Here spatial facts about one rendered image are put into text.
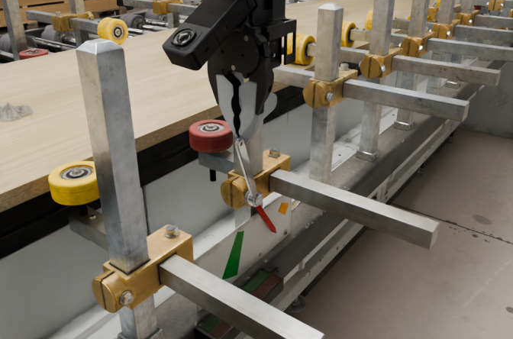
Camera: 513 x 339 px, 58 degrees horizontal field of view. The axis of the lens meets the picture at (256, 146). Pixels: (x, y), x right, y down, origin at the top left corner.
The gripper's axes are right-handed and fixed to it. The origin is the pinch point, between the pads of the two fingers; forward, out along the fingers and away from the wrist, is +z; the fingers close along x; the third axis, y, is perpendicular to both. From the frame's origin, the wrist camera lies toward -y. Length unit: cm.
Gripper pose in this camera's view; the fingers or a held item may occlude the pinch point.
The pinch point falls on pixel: (239, 135)
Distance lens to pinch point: 59.0
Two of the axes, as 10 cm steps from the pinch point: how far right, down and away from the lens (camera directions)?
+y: 6.0, -3.5, 7.2
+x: -8.0, -2.5, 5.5
